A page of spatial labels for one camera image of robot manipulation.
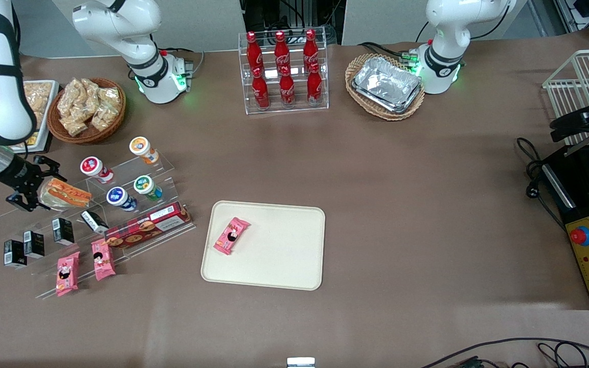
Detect clear bag of crackers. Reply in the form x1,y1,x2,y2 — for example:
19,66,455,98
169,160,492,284
80,79,102,110
61,115,90,137
58,79,83,117
99,87,122,106
92,102,119,132

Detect small black box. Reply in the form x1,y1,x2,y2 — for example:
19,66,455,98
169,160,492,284
81,210,109,235
4,239,28,269
52,218,75,246
23,231,46,259

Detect white rectangular dish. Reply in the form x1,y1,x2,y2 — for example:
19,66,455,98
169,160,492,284
9,80,60,153

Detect triangle sandwich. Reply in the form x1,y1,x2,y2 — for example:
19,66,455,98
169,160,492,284
39,177,93,211

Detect brown wicker basket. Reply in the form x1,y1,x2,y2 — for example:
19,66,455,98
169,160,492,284
47,78,127,145

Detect red cookie box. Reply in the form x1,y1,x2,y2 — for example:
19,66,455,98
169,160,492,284
104,201,193,249

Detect dark cable cluster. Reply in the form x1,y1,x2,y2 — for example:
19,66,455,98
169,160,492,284
241,0,345,45

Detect black power cable with plug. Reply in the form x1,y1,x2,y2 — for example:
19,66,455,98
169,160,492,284
515,137,567,232

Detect light wicker basket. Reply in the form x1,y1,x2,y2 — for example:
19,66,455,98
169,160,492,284
345,53,426,121

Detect black machine with yellow panel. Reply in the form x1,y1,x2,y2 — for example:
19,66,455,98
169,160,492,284
540,143,589,311

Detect orange lid yogurt cup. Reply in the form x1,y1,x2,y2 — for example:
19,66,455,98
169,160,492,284
129,136,160,165

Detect black cable at arm base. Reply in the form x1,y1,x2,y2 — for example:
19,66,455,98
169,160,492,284
358,41,419,65

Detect red lid yogurt cup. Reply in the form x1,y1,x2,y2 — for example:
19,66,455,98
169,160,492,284
80,156,115,183

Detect black cables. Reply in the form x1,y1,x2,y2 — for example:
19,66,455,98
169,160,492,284
420,337,589,368

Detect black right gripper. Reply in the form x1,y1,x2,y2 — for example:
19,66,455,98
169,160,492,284
0,153,62,213

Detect pink snack pack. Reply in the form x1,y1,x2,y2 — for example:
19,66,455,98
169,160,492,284
92,238,117,281
213,217,251,256
56,251,80,297

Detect green lid yogurt cup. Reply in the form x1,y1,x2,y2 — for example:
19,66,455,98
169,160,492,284
134,175,163,201

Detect blue lid yogurt cup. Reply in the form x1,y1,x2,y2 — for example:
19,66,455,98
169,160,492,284
106,187,138,212

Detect red cola bottle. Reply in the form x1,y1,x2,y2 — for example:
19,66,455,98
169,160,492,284
279,66,296,107
252,66,270,109
274,31,291,72
246,32,265,73
303,29,320,70
307,62,323,104

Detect aluminium foil tray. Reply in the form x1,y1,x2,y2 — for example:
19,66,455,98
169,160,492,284
352,56,423,113

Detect clear acrylic bottle rack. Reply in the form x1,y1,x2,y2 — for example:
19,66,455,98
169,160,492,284
238,27,330,115

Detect beige plastic tray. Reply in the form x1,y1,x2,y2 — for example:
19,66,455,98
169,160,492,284
200,200,326,291

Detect white wire basket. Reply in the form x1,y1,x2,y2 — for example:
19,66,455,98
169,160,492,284
542,49,589,150

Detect grey cable at arm base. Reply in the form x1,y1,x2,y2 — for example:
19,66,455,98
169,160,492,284
159,47,206,78

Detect brown table cover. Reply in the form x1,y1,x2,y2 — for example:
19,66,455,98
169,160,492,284
0,28,589,368

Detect clear acrylic tiered stand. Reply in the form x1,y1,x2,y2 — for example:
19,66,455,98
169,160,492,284
0,151,197,301

